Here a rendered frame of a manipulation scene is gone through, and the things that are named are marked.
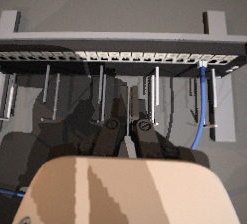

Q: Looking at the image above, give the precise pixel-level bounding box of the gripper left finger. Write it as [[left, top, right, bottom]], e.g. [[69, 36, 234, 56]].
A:
[[47, 86, 128, 161]]

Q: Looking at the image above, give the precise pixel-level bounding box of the blue patch cord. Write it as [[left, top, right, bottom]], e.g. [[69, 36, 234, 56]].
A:
[[0, 76, 206, 197]]

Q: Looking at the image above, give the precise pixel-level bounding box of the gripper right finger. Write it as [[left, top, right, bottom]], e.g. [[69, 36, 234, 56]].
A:
[[129, 86, 210, 168]]

